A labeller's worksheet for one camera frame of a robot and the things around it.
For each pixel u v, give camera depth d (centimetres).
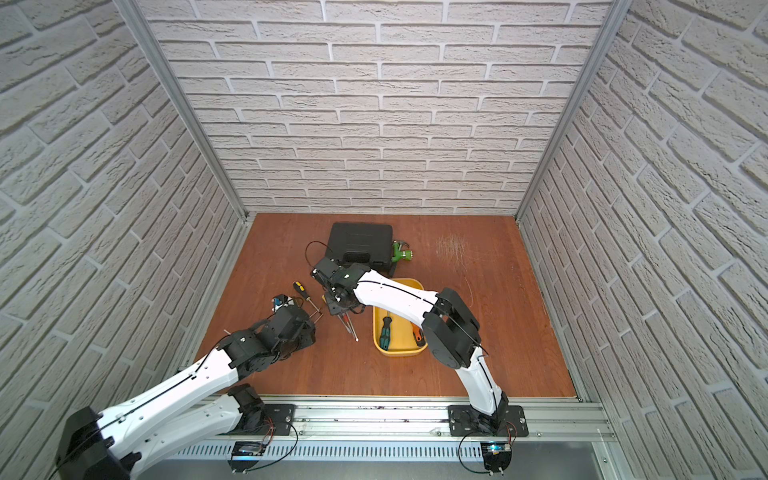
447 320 52
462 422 74
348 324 90
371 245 103
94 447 39
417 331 86
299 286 97
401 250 107
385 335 86
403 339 87
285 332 59
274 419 73
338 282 63
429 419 76
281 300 73
